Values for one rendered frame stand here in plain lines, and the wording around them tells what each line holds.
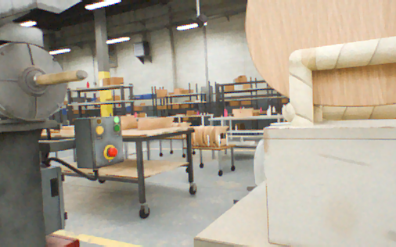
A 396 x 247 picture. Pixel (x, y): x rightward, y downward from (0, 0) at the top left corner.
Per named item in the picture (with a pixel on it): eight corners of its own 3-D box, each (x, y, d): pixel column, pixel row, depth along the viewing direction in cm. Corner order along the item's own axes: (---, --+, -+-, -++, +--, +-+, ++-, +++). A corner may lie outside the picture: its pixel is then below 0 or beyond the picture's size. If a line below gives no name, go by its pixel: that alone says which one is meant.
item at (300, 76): (288, 127, 42) (286, 60, 41) (293, 125, 45) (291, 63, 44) (311, 127, 40) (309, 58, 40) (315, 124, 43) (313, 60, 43)
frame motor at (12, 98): (-73, 127, 102) (-81, 51, 100) (12, 121, 126) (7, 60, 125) (-6, 124, 84) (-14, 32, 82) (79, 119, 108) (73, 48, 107)
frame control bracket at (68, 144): (43, 152, 110) (42, 141, 110) (87, 145, 127) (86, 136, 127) (50, 152, 108) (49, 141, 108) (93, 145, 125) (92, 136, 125)
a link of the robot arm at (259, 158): (250, 180, 148) (248, 137, 147) (285, 177, 151) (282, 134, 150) (260, 189, 132) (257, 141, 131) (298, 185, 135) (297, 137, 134)
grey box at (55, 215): (20, 233, 122) (9, 100, 119) (45, 223, 131) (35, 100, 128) (44, 238, 115) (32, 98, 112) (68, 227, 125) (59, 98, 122)
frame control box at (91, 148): (41, 184, 119) (36, 120, 118) (87, 172, 139) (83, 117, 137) (84, 188, 109) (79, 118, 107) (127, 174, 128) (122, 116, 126)
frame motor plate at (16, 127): (-74, 135, 104) (-76, 124, 104) (1, 129, 126) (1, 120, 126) (-19, 134, 89) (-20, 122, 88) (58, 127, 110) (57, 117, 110)
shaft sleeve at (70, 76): (47, 78, 95) (44, 87, 94) (37, 73, 93) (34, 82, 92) (86, 73, 88) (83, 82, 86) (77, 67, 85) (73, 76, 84)
